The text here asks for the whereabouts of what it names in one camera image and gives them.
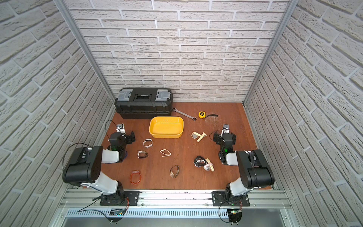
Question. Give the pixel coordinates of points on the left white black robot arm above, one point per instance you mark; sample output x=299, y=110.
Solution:
x=84, y=169

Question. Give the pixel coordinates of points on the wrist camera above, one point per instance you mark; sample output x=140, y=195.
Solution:
x=226, y=129
x=120, y=128

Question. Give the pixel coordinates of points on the silver combination wrench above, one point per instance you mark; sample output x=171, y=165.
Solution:
x=184, y=114

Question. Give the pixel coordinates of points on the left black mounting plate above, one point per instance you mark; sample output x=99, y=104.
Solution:
x=127, y=198

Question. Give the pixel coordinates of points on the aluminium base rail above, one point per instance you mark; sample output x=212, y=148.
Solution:
x=184, y=199

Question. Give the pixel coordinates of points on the black strap watch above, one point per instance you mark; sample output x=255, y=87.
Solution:
x=199, y=161

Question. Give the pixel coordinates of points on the left controller board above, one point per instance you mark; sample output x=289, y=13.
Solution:
x=116, y=215

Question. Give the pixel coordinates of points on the black mounting plate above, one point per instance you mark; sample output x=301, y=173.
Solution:
x=226, y=199
x=127, y=198

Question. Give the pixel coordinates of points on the red orange glasses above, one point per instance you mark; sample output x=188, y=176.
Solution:
x=135, y=177

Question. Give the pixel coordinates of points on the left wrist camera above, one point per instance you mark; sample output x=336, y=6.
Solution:
x=120, y=128

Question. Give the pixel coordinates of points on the beige strap watch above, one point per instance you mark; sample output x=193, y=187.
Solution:
x=198, y=136

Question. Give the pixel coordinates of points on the grey white band watch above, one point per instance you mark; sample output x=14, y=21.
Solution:
x=147, y=143

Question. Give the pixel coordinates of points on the yellow plastic storage box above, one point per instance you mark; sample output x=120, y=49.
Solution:
x=166, y=127

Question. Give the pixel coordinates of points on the yellow tape measure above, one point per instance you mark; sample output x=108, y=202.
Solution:
x=202, y=114

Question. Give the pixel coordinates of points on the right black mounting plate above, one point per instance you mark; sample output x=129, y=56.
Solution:
x=226, y=199

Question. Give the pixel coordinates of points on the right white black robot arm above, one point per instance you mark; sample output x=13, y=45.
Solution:
x=254, y=170

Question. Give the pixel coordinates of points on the controller board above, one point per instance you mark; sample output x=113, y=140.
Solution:
x=116, y=215
x=234, y=216

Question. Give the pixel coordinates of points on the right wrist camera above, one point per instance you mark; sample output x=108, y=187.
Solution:
x=226, y=129

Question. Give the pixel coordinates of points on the right controller board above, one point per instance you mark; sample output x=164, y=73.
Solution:
x=234, y=216

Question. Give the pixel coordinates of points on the cream pink strap watch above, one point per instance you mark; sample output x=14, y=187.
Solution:
x=209, y=166

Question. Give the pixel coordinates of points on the black grey toolbox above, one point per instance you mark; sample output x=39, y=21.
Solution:
x=144, y=103

